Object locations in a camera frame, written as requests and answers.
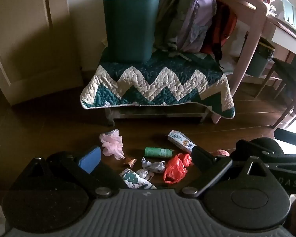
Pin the red plastic bag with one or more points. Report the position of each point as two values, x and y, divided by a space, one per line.
175 170

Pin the grey bin with black liner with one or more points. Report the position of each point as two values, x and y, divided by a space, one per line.
257 61

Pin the teal trash bin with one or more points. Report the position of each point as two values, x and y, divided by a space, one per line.
128 29

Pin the pale low bench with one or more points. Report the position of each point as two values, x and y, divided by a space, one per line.
157 114

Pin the crumpled white paper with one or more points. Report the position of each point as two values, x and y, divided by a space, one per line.
155 166
143 172

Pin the pink mesh bath sponge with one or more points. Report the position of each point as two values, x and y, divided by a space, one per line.
112 144

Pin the purple backpack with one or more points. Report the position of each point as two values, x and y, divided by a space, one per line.
187 17

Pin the pink wooden chair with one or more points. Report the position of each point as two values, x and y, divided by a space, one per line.
254 29

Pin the brown candy wrapper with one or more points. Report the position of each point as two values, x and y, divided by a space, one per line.
130 162

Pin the pink round item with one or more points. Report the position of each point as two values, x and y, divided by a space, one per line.
222 152

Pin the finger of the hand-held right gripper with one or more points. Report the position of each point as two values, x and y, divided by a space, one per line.
289 134
259 148

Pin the green roll tube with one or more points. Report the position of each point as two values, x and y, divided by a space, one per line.
157 152

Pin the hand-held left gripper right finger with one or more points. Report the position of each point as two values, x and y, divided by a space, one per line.
202 156

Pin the green white patterned packet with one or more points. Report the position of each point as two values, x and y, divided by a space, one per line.
133 179

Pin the white desk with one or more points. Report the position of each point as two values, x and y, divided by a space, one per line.
283 33

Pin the dark chair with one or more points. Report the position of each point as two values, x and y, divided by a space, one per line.
288 71

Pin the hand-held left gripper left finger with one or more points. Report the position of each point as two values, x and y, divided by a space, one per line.
90 158

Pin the white blue snack box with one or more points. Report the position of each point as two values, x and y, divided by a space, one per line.
180 139

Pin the beige door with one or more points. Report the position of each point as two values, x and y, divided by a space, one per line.
27 42

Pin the teal white zigzag quilt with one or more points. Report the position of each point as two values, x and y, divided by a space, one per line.
150 86

